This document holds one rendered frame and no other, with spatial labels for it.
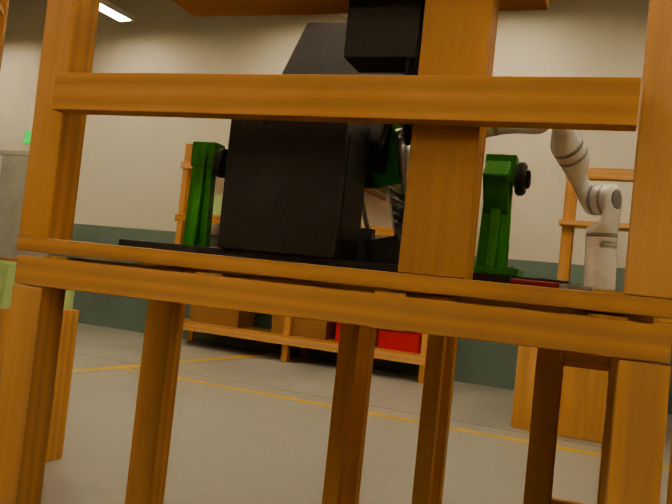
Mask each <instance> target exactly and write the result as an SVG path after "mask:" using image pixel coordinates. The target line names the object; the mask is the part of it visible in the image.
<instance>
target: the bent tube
mask: <svg viewBox="0 0 672 504"><path fill-rule="evenodd" d="M395 132H396V135H397V138H398V141H399V148H398V165H399V172H400V178H401V182H402V186H403V190H404V193H405V195H406V185H407V176H408V166H409V156H410V146H411V145H408V146H407V145H406V144H405V143H404V139H402V140H399V134H400V133H401V132H402V128H399V129H395Z"/></svg>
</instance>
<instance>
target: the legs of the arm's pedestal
mask: <svg viewBox="0 0 672 504"><path fill-rule="evenodd" d="M609 364H610V357H603V356H595V355H587V354H585V353H577V352H569V351H561V350H553V349H545V348H538V349H537V360H536V371H535V381H534V392H533V403H532V413H531V424H530V435H529V445H528V456H527V467H526V477H525V488H524V498H523V504H586V503H581V502H575V501H570V500H564V499H559V498H553V497H552V487H553V476H554V466H555V455H556V444H557V433H558V422H559V411H560V401H561V390H562V379H563V368H564V366H571V367H578V368H586V369H594V370H602V371H609Z"/></svg>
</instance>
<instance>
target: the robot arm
mask: <svg viewBox="0 0 672 504"><path fill-rule="evenodd" d="M547 130H548V129H536V128H504V127H487V135H486V138H489V137H493V136H498V135H503V134H515V133H518V134H541V133H544V132H546V131H547ZM550 148H551V152H552V154H553V156H554V157H555V159H556V161H557V162H558V164H559V165H560V167H561V168H562V170H563V171H564V173H565V174H566V176H567V178H568V180H569V181H570V183H571V185H572V187H573V189H574V191H575V193H576V196H577V198H578V200H579V202H580V204H581V206H582V208H583V209H584V211H585V212H586V213H587V214H589V215H602V217H601V219H600V220H599V221H598V222H597V223H596V224H594V225H592V226H589V227H588V228H587V229H586V237H585V260H584V280H583V286H589V287H593V288H594V289H602V290H612V291H615V287H616V265H617V240H618V238H617V237H618V231H619V228H620V218H621V208H622V194H621V190H620V188H619V187H618V186H617V185H615V184H606V185H594V184H592V183H591V181H590V180H589V178H588V176H587V170H588V166H589V162H590V152H589V150H588V148H587V146H586V144H585V142H584V141H583V139H582V137H581V136H580V134H579V133H578V131H577V130H569V129H552V134H551V141H550Z"/></svg>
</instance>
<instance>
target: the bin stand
mask: <svg viewBox="0 0 672 504"><path fill-rule="evenodd" d="M375 338H376V328H371V327H367V326H359V325H351V324H343V323H341V324H340V334H339V343H338V353H337V363H336V372H335V382H334V391H333V401H332V410H331V420H330V429H329V439H328V449H327V458H326V468H325V477H324V487H323V496H322V504H359V494H360V484H361V475H362V465H363V455H364V445H365V436H366V426H367V416H368V406H369V397H370V387H371V377H372V367H373V358H374V348H375ZM457 344H458V338H456V337H448V336H440V335H431V334H428V341H427V351H426V361H425V371H424V381H423V391H422V401H421V411H420V421H419V431H418V441H417V451H416V461H415V471H414V481H413V491H412V501H411V504H442V496H443V486H444V476H445V466H446V456H447V445H448V435H449V425H450V415H451V405H452V395H453V384H454V374H455V364H456V354H457Z"/></svg>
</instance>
